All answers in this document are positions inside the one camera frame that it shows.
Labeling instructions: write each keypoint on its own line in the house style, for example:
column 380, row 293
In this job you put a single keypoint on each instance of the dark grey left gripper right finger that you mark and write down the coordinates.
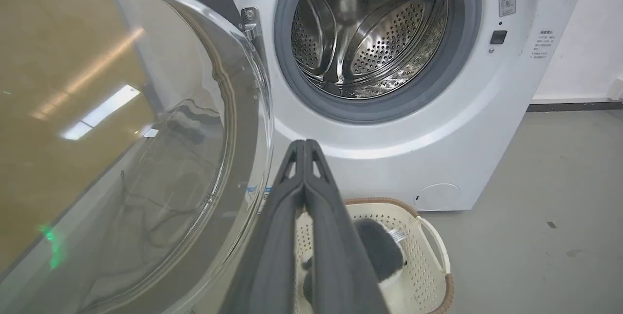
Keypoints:
column 340, row 260

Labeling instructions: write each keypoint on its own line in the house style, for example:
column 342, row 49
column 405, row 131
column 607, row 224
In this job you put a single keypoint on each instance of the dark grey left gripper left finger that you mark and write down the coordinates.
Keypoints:
column 272, row 255

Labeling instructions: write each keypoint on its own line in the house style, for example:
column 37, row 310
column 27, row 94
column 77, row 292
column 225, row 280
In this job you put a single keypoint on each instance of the glass washer door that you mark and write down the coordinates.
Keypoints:
column 121, row 138

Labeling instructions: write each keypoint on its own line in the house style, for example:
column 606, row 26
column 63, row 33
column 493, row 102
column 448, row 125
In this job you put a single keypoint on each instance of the white front-load washing machine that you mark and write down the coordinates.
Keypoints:
column 452, row 124

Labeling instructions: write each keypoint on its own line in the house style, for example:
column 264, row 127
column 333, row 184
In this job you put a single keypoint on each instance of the metal door hinge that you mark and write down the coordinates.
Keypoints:
column 251, row 24

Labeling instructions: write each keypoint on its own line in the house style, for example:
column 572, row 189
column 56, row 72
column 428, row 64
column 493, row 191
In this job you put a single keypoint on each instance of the grey and white plush toy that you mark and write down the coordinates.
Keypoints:
column 382, row 250

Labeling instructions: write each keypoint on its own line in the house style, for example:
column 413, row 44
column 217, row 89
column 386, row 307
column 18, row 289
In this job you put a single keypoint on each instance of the cream perforated laundry basket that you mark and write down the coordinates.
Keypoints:
column 423, row 265

